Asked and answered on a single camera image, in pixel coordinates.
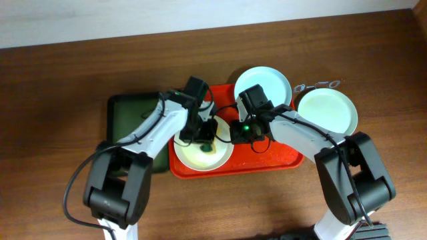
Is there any yellow green scrub sponge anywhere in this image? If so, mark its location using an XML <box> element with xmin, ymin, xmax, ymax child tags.
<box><xmin>199</xmin><ymin>143</ymin><xmax>214</xmax><ymax>153</ymax></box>

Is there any white plate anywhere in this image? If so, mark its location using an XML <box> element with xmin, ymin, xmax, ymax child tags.
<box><xmin>173</xmin><ymin>133</ymin><xmax>234</xmax><ymax>171</ymax></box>

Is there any light blue plate top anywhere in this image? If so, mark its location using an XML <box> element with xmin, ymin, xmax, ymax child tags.
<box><xmin>234</xmin><ymin>66</ymin><xmax>292</xmax><ymax>107</ymax></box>

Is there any light blue plate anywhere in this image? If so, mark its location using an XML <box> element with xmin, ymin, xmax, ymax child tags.
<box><xmin>297</xmin><ymin>88</ymin><xmax>358</xmax><ymax>135</ymax></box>
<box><xmin>234</xmin><ymin>66</ymin><xmax>292</xmax><ymax>107</ymax></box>

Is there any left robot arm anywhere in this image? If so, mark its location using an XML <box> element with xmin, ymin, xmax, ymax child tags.
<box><xmin>83</xmin><ymin>77</ymin><xmax>217</xmax><ymax>239</ymax></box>

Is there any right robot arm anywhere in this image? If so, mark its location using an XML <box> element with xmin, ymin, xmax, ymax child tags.
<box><xmin>230</xmin><ymin>85</ymin><xmax>396</xmax><ymax>239</ymax></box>

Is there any red plastic tray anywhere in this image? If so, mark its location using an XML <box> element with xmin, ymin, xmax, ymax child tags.
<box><xmin>167</xmin><ymin>84</ymin><xmax>304</xmax><ymax>179</ymax></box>

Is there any dark green tray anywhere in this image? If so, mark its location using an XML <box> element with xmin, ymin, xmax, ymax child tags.
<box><xmin>106</xmin><ymin>92</ymin><xmax>169</xmax><ymax>177</ymax></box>

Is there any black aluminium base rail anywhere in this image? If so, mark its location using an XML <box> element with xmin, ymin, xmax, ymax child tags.
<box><xmin>350</xmin><ymin>224</ymin><xmax>391</xmax><ymax>240</ymax></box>

